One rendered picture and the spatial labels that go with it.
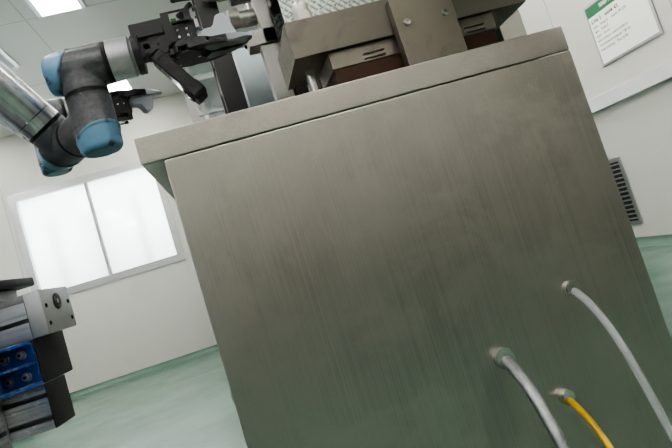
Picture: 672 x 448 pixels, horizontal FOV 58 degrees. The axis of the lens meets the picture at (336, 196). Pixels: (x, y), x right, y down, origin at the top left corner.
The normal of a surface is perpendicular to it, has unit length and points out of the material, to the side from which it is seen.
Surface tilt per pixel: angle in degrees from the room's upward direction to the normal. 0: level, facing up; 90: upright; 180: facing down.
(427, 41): 90
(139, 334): 90
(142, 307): 90
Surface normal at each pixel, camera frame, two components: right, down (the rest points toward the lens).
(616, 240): 0.14, -0.13
